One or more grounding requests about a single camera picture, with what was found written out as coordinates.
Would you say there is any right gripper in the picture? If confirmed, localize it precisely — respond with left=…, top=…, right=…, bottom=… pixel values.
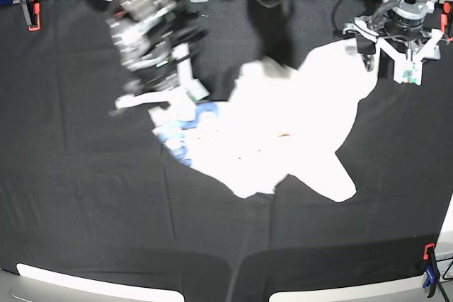
left=106, top=1, right=209, bottom=110

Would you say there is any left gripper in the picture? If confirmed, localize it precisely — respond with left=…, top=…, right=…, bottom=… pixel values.
left=345, top=1, right=442, bottom=86

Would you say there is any white printed t-shirt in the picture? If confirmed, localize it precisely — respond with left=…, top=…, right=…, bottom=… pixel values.
left=149, top=39, right=377, bottom=202

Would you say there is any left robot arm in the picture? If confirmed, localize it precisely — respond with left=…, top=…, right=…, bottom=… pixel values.
left=343, top=0, right=450, bottom=86

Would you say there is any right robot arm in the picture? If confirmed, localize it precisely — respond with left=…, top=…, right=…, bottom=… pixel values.
left=91, top=0, right=209, bottom=115

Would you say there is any red black clamp far right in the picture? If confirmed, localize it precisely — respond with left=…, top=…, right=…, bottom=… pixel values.
left=440, top=1, right=452, bottom=42

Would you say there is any red black clamp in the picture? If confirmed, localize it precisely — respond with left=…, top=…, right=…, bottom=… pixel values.
left=440, top=1, right=452, bottom=42
left=19, top=0, right=40, bottom=32

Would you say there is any red black clamp far left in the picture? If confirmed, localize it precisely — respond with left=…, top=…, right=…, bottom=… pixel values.
left=19, top=0, right=40, bottom=32

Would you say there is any red blue clamp near right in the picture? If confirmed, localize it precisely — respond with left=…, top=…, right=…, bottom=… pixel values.
left=423, top=243, right=440, bottom=298

